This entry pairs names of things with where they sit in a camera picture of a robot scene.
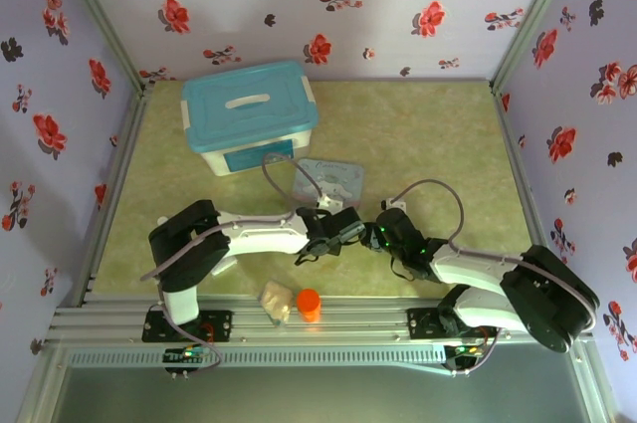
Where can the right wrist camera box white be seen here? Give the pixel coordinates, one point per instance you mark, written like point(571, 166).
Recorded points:
point(394, 204)

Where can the orange plastic cylinder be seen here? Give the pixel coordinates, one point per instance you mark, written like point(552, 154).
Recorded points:
point(309, 303)

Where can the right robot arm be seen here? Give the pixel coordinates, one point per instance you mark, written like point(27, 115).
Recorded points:
point(473, 269)

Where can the green circuit board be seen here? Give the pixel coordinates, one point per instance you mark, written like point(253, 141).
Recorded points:
point(186, 354)
point(465, 351)

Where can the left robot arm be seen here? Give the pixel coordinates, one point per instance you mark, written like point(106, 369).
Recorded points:
point(259, 239)

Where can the blue lidded storage box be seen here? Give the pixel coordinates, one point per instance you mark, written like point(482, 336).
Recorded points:
point(246, 109)

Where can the aluminium side rail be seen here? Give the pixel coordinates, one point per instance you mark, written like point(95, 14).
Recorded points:
point(517, 154)
point(127, 144)

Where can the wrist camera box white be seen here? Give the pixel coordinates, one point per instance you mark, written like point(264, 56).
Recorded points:
point(394, 204)
point(329, 202)

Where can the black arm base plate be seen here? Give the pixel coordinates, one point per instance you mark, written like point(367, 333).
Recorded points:
point(423, 323)
point(219, 326)

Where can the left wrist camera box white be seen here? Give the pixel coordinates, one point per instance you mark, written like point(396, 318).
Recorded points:
point(329, 202)

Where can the cartoon print tin box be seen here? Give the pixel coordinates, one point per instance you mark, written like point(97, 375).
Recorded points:
point(343, 179)

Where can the aluminium corner post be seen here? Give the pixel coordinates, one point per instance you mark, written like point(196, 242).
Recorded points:
point(535, 20)
point(99, 20)

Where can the aluminium front rail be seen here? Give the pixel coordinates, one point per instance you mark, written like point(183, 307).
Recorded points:
point(358, 321)

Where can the clear bag beige contents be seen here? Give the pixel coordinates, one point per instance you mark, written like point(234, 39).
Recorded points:
point(276, 301)

